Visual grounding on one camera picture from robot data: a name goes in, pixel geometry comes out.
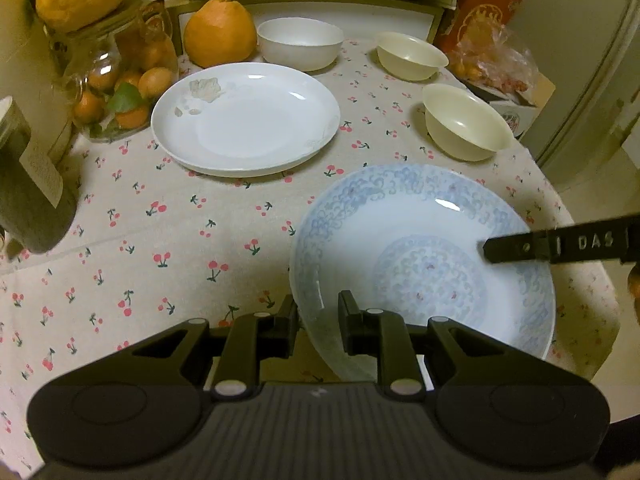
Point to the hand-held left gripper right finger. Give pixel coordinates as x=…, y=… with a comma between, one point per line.
x=351, y=327

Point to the white and black cardboard box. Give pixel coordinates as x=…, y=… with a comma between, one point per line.
x=520, y=116

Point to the cherry print tablecloth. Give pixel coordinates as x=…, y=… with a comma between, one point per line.
x=150, y=260

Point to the blue patterned bowl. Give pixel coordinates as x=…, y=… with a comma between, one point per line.
x=425, y=240

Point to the white bowl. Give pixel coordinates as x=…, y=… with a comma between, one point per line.
x=300, y=35

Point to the plastic bag of oranges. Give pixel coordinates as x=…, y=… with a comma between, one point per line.
x=492, y=65

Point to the cream bowl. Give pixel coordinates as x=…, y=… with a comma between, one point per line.
x=410, y=51
x=465, y=121

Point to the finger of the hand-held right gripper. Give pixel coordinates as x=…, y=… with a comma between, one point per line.
x=550, y=248

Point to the dark jar with paper label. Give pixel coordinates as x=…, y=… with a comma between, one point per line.
x=30, y=210

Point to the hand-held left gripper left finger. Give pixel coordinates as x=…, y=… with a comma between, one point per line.
x=286, y=332

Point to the orange printed box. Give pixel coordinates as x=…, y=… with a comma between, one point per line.
x=480, y=15

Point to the white plate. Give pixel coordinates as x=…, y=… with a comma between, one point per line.
x=250, y=120

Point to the glass jar of small oranges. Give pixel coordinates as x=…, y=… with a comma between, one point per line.
x=102, y=72

